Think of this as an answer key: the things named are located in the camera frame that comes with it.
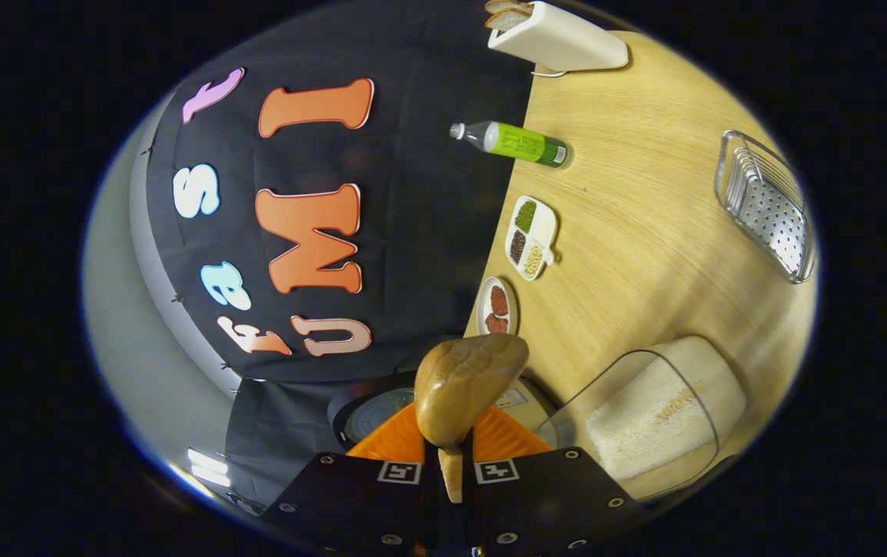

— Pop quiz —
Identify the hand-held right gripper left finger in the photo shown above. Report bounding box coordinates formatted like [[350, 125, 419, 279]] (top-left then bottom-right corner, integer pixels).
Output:
[[260, 402, 442, 557]]

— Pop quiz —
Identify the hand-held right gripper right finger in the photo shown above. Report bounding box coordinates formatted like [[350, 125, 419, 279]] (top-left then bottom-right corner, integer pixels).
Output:
[[462, 405, 650, 557]]

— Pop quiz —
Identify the black silver rice cooker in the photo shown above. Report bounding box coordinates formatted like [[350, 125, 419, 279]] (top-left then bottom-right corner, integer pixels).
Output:
[[327, 370, 561, 454]]

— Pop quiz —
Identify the clear rice container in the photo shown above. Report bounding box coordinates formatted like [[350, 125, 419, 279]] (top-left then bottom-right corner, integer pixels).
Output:
[[537, 335, 749, 502]]

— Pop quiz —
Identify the wooden spoon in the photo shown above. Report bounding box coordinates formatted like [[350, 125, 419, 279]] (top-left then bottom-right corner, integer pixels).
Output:
[[414, 333, 530, 505]]

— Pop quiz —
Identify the perforated metal chopstick holder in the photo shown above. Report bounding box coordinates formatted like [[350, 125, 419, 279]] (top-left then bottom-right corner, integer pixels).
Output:
[[715, 130, 817, 284]]

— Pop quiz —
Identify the ceiling light panel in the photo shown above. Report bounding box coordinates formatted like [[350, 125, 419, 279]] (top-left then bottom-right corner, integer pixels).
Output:
[[188, 447, 231, 488]]

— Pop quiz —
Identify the round white plate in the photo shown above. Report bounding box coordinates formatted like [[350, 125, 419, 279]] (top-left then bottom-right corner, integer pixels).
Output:
[[476, 277, 520, 336]]

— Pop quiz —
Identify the white divided bean dish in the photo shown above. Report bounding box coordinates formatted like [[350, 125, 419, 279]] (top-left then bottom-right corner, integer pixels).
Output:
[[505, 196, 560, 281]]

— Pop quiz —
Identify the black backdrop cloth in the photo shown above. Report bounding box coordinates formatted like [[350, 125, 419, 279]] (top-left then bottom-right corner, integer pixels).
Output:
[[128, 0, 537, 515]]

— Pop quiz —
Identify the green label plastic bottle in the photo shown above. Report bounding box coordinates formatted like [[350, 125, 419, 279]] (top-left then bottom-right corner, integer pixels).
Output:
[[449, 120, 569, 169]]

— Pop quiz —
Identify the white toaster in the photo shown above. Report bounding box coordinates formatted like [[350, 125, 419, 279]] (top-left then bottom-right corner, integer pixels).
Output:
[[487, 0, 629, 78]]

